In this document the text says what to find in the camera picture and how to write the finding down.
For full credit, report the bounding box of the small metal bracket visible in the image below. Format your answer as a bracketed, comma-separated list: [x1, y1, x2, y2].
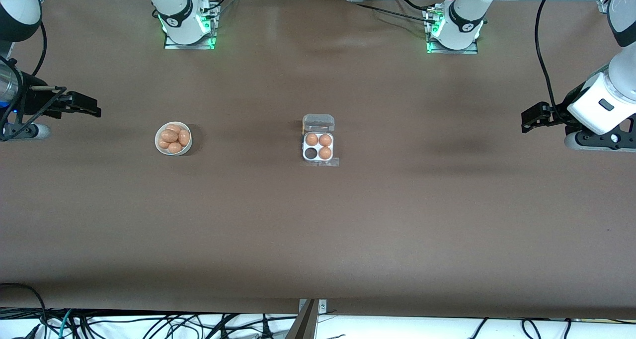
[298, 299, 327, 314]

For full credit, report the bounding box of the clear plastic egg carton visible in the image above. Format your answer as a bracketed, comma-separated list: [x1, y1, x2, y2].
[301, 113, 340, 168]

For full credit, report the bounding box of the white round bowl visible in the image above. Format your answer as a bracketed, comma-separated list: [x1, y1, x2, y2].
[155, 121, 193, 156]

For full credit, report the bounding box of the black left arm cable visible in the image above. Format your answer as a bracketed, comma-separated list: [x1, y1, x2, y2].
[535, 0, 567, 112]

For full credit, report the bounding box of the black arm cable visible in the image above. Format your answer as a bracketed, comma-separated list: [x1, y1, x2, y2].
[535, 0, 567, 112]
[0, 21, 68, 141]

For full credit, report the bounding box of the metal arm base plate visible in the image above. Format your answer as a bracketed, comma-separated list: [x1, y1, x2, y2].
[164, 1, 219, 50]
[425, 6, 479, 55]

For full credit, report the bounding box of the teal cable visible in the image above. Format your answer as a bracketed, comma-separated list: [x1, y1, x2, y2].
[59, 309, 74, 339]

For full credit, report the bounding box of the black floor cable tangle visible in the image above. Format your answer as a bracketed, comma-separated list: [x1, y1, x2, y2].
[47, 310, 299, 339]

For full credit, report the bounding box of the brown table cover sheet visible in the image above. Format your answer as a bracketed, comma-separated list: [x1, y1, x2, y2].
[0, 0, 636, 321]

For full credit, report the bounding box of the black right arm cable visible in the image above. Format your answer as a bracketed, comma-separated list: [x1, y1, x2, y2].
[0, 21, 68, 141]

